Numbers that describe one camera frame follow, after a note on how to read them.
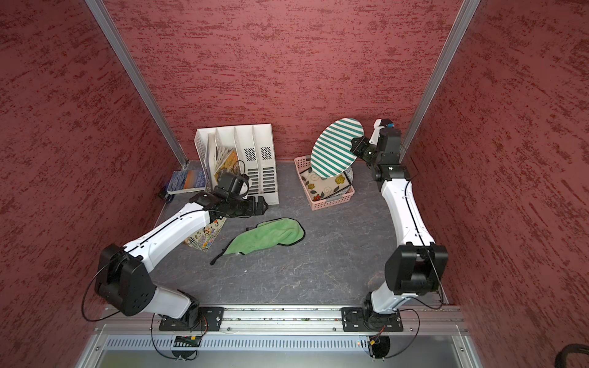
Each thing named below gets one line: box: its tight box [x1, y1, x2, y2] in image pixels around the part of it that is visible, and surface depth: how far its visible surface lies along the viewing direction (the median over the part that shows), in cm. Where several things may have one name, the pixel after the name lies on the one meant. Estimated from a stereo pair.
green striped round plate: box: [310, 117, 366, 179], surface depth 87 cm
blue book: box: [166, 168, 206, 195], surface depth 112 cm
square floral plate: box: [299, 167, 353, 202], surface depth 108 cm
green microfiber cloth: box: [210, 217, 307, 266], surface depth 93 cm
